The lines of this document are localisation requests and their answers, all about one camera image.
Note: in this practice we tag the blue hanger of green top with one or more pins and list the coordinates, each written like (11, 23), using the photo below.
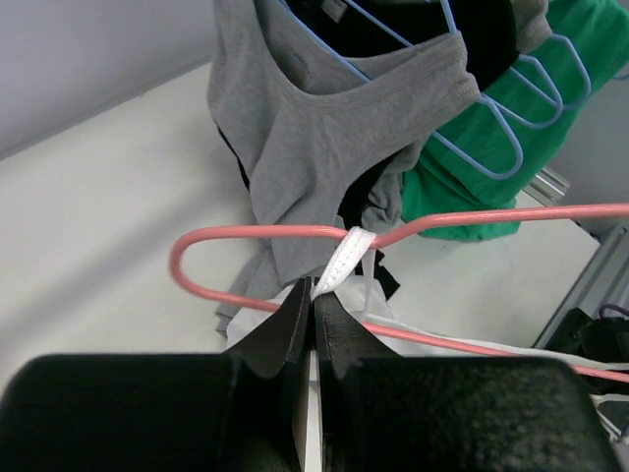
(552, 94)

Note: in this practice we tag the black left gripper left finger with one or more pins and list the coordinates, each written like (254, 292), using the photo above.
(264, 340)

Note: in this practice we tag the dark grey tank top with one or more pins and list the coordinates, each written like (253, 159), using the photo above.
(535, 19)

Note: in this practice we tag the aluminium frame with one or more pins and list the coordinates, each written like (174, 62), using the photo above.
(578, 265)

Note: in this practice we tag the blue hanger of grey top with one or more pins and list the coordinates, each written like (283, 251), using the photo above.
(325, 47)

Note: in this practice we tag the black tank top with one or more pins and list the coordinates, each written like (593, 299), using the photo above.
(498, 55)

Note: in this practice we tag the pink wire hanger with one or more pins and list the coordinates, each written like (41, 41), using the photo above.
(381, 241)

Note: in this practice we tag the blue hanger of black top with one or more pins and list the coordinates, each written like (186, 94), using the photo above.
(496, 152)

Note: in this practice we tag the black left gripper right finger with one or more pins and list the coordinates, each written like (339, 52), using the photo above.
(346, 350)

